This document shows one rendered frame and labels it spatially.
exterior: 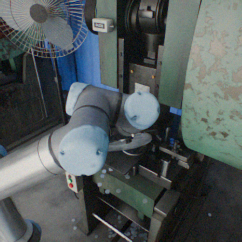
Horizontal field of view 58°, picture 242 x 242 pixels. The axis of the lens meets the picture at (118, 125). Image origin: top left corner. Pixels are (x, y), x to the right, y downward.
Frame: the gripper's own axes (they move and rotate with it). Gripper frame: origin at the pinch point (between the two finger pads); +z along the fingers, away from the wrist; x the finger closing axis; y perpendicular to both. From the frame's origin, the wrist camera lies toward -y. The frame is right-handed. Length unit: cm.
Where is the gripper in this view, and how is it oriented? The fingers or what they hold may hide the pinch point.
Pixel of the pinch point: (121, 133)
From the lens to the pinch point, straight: 78.3
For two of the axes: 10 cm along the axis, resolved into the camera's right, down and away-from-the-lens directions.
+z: -1.8, 2.0, 9.6
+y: -9.7, 1.4, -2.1
